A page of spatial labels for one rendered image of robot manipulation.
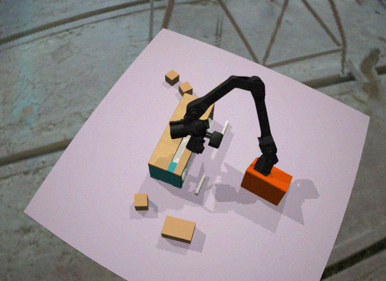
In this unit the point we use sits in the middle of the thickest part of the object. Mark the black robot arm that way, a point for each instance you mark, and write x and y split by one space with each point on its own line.
196 108

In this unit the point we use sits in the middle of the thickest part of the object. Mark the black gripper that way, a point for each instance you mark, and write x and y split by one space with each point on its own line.
215 138

